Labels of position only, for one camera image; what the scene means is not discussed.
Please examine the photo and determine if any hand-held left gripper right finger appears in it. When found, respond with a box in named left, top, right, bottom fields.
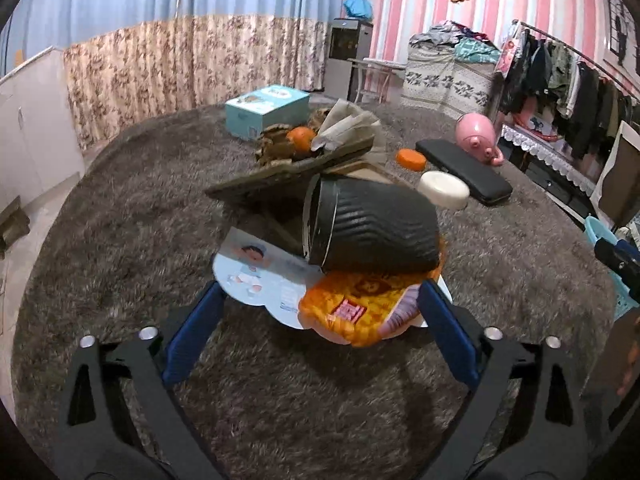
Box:
left=417, top=280, right=601, bottom=480

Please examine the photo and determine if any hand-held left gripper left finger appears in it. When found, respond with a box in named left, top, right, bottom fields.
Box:
left=50, top=280, right=231, bottom=480

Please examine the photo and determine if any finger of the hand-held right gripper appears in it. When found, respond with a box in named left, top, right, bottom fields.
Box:
left=593, top=237, right=640, bottom=306

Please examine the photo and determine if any light blue plastic basket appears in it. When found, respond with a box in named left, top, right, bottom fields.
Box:
left=584, top=215, right=640, bottom=321

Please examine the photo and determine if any light blue printed paper card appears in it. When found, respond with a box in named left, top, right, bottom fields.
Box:
left=212, top=227, right=326, bottom=331

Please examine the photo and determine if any orange snack packet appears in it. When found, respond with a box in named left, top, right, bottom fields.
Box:
left=298, top=240, right=447, bottom=348

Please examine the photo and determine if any black ribbed paper cup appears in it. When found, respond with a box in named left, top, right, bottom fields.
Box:
left=302, top=174, right=441, bottom=275

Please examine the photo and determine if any white round disc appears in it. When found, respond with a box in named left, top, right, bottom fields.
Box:
left=416, top=171, right=471, bottom=211

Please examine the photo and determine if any brown wrapper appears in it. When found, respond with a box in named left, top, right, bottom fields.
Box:
left=256, top=124, right=296, bottom=167

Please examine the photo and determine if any low glass front cabinet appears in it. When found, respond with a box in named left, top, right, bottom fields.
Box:
left=500, top=122, right=601, bottom=221

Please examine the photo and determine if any white lace cloth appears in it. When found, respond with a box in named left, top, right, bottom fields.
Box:
left=501, top=124, right=601, bottom=196

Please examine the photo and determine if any black flat case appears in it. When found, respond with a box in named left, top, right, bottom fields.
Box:
left=415, top=139, right=514, bottom=206

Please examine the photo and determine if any orange round lid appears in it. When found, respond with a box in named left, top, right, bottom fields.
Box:
left=395, top=148, right=428, bottom=172

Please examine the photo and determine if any row of hanging clothes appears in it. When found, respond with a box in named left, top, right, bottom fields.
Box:
left=500, top=27, right=640, bottom=161

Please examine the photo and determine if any pink pig toy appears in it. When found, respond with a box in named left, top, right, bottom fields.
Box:
left=454, top=112, right=503, bottom=167

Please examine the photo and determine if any orange fruit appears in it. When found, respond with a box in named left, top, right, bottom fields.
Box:
left=286, top=126, right=317, bottom=155

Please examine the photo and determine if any light blue cardboard box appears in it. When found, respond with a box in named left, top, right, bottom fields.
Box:
left=225, top=85, right=311, bottom=142

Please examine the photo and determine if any pink hanging bag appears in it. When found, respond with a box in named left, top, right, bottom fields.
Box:
left=495, top=35, right=518, bottom=73

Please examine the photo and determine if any metal clothes rack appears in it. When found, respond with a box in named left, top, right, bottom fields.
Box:
left=495, top=19, right=640, bottom=161

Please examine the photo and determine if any white cabinet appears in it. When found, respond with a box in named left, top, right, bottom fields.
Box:
left=0, top=45, right=86, bottom=216

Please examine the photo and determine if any small folding table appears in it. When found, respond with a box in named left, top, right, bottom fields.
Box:
left=347, top=57, right=407, bottom=106

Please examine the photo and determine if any blue and floral curtain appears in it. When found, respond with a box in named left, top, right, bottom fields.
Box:
left=10, top=0, right=346, bottom=151

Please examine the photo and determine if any pile of folded clothes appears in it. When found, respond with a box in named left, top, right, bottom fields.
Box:
left=409, top=20, right=503, bottom=65

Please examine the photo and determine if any grey water dispenser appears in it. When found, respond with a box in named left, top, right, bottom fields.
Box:
left=324, top=17, right=375, bottom=101

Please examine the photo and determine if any blue cloth cover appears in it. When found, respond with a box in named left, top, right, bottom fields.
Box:
left=343, top=0, right=375, bottom=21

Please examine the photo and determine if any framed wall picture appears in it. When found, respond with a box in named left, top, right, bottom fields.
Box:
left=602, top=0, right=638, bottom=68

